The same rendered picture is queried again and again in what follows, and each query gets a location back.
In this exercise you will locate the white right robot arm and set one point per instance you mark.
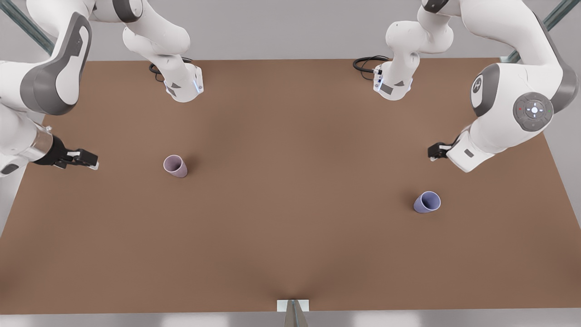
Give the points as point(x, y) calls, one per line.
point(54, 81)

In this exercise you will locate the silver frame post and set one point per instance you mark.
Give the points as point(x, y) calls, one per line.
point(294, 313)
point(27, 25)
point(540, 32)

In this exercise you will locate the purple cup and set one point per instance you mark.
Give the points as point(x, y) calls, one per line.
point(426, 202)

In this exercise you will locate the pink cup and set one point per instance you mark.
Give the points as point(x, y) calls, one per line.
point(175, 165)

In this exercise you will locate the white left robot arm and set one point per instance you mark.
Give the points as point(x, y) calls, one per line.
point(508, 104)

